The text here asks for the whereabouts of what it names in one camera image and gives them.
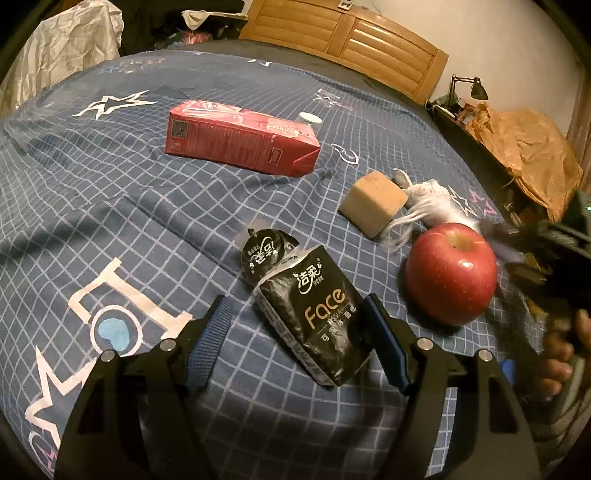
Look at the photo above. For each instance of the person's right hand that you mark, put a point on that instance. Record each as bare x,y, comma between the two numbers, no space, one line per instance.
561,355

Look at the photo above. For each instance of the wooden headboard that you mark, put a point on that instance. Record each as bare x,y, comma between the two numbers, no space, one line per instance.
351,41

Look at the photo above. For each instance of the blue printed blanket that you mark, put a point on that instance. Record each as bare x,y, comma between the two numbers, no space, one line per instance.
115,207

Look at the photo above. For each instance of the brown plastic bag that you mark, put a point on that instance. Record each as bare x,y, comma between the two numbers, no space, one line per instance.
531,147

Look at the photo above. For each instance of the dark clothes pile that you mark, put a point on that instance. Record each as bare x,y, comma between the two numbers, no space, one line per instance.
152,23

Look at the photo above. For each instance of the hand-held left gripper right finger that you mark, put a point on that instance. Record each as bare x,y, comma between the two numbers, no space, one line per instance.
385,341

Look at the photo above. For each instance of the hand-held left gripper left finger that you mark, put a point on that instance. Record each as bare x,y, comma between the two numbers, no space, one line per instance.
207,346

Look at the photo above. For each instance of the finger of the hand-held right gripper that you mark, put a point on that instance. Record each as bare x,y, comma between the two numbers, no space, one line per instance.
526,278
501,239

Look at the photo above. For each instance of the black tissue packet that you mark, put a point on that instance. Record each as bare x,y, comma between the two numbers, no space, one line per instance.
318,318

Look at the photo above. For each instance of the pink drink carton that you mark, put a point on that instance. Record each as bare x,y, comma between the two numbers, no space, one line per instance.
240,138

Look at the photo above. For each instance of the small beige cloth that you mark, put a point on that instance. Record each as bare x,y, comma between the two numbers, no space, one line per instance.
207,18

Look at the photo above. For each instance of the white sock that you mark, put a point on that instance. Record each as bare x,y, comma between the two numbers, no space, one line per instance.
425,214

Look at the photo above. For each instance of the brown sponge block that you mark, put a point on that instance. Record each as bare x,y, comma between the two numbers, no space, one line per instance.
371,203

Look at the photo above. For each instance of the red apple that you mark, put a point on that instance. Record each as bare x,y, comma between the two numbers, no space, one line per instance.
452,274

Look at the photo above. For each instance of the white bottle cap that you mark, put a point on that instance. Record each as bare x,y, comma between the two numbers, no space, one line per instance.
310,119

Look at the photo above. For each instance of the small round black wrapper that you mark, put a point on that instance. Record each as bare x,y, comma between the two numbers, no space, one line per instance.
264,256

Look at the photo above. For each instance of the white crumpled cloth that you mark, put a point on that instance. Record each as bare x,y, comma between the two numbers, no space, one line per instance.
64,46

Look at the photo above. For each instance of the black desk lamp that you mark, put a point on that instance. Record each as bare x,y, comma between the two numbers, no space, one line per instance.
467,87

